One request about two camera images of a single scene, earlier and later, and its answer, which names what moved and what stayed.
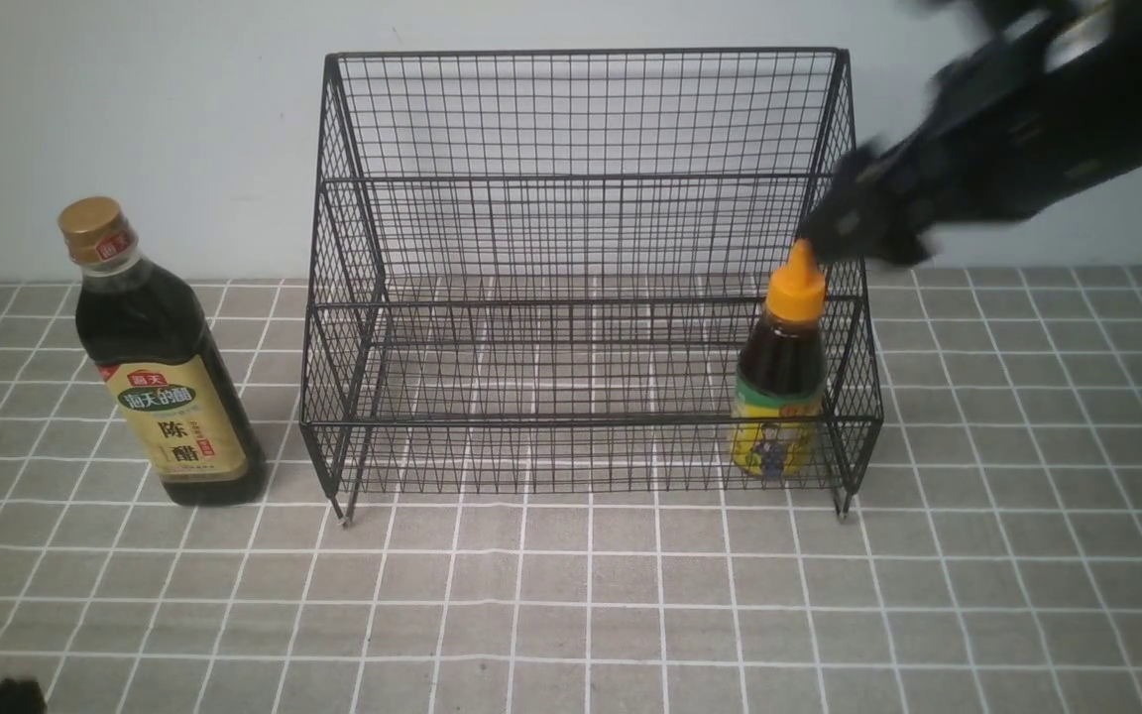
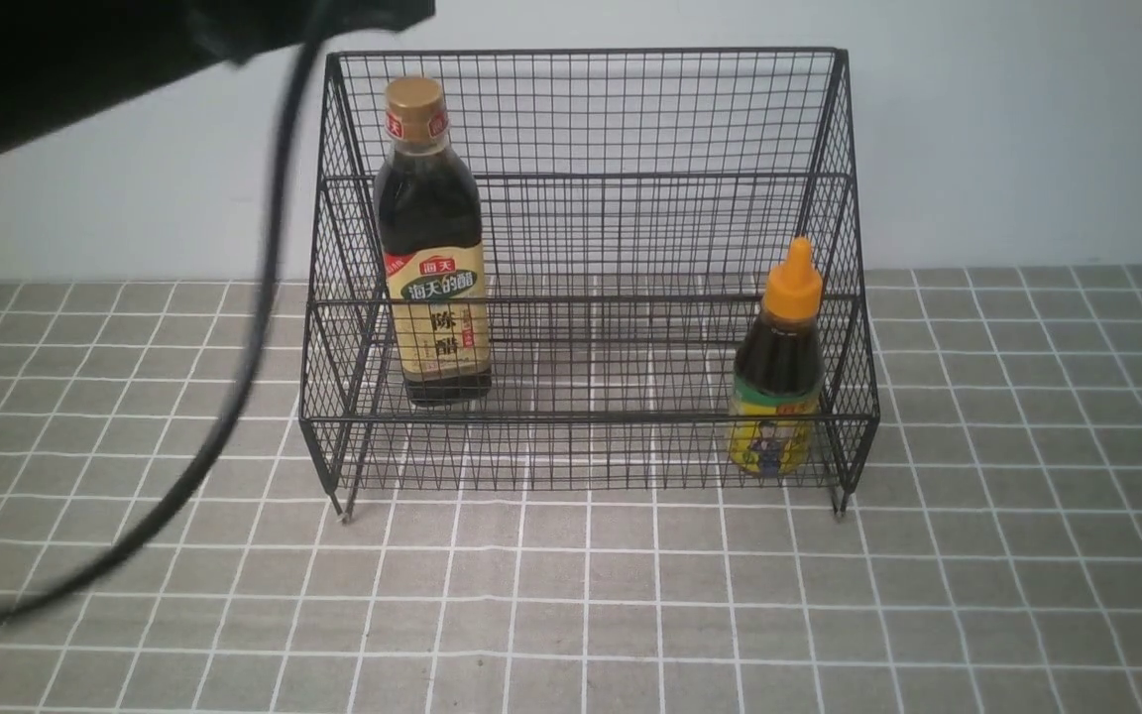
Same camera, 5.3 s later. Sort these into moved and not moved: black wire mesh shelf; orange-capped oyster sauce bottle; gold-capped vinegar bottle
Moved: gold-capped vinegar bottle
Not moved: black wire mesh shelf; orange-capped oyster sauce bottle
